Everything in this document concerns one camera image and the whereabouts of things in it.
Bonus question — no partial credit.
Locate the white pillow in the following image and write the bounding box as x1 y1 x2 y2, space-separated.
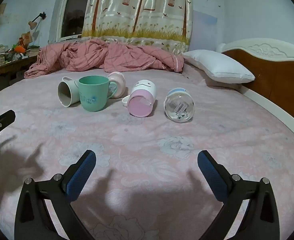
182 49 256 84

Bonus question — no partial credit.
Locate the pale pink cup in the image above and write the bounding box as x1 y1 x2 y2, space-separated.
107 71 126 99

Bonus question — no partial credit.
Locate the pink floral bed sheet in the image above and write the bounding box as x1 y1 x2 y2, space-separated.
0 62 294 240

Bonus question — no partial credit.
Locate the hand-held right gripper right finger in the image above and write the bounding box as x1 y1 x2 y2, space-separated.
197 150 280 240

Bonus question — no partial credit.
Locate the pink checked quilt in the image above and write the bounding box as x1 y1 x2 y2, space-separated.
24 38 185 79

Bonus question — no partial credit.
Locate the pink and white face cup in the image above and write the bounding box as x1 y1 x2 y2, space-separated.
122 79 157 118

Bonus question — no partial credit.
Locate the tree print curtain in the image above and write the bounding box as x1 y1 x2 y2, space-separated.
81 0 193 54

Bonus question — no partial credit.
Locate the clear glass cup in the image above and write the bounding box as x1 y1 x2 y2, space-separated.
163 88 195 123

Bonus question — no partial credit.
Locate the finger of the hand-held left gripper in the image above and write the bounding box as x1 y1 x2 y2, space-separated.
0 109 16 150

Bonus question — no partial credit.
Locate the wall lamp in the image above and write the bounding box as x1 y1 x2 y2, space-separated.
28 12 47 30

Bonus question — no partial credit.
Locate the wooden headboard with white trim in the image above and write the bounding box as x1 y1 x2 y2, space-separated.
216 38 294 145

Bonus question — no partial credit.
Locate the wooden side table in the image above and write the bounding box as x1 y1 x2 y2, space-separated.
0 55 39 99

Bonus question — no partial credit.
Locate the window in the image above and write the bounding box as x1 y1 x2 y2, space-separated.
56 0 99 42

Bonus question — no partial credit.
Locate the orange and green toy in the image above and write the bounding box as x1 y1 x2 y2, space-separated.
8 44 29 55

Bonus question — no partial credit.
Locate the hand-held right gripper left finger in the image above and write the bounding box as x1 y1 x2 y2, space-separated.
14 150 97 240

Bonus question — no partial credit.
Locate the green cup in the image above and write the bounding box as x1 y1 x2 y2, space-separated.
78 76 118 112

